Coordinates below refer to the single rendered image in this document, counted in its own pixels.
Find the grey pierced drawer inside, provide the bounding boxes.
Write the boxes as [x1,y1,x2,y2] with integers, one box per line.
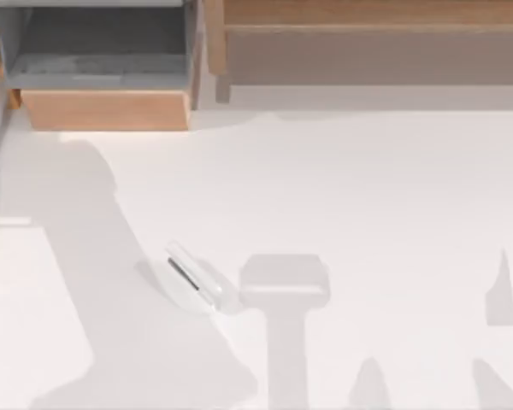
[0,0,203,111]

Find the white stapler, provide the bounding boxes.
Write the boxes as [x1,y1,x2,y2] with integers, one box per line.
[165,241,241,317]

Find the pale wooden drawer front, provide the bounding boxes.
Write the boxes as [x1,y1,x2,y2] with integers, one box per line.
[20,89,191,132]

